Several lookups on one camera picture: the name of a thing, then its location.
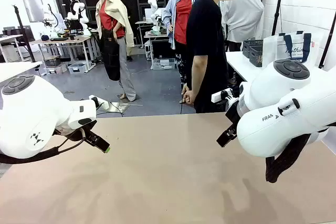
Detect black tripod with camera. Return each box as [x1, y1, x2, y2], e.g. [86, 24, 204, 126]
[271, 0, 286, 36]

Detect clear storage bin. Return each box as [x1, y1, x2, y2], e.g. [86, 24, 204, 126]
[67, 62, 89, 75]
[43, 63, 68, 76]
[151, 58, 176, 71]

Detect person in white shirt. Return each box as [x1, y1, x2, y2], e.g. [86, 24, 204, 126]
[219, 0, 265, 51]

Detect black slanted stand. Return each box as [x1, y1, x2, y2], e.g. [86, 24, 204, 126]
[318, 11, 336, 69]

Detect person in black t-shirt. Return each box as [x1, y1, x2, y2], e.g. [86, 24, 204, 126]
[185, 0, 229, 114]

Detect person's right hand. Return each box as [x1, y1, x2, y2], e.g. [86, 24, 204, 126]
[183, 89, 197, 104]

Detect black tripod stand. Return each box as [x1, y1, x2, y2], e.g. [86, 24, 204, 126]
[12, 5, 37, 62]

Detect person in red shirt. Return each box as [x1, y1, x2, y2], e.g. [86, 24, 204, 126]
[161, 0, 201, 104]

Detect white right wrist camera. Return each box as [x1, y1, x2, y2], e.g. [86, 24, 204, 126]
[211, 88, 234, 103]

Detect gray rectangular panel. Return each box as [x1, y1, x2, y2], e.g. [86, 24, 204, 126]
[22, 0, 45, 23]

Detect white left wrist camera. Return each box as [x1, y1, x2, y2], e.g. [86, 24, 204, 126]
[88, 94, 109, 111]

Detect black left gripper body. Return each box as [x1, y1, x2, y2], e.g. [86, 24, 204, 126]
[68, 120, 98, 142]

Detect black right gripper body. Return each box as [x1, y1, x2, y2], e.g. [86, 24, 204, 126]
[225, 99, 242, 130]

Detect black sleeved left arm cable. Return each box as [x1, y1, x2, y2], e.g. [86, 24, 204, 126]
[0, 128, 87, 164]

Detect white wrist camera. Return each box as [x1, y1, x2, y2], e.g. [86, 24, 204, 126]
[88, 94, 109, 111]
[211, 88, 234, 103]

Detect person in cream jacket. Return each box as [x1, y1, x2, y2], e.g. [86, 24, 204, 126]
[94, 0, 137, 102]

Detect white side table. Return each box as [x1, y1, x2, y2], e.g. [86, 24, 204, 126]
[225, 50, 265, 83]

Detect translucent shopping bag navy handles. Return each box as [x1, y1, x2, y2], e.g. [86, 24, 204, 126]
[263, 31, 320, 70]

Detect white table with leg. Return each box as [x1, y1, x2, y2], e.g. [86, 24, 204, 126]
[0, 61, 43, 83]

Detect person's right forearm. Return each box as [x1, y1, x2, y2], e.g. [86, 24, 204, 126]
[192, 55, 211, 95]

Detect wooden background desk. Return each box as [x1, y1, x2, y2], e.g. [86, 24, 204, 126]
[28, 35, 98, 74]

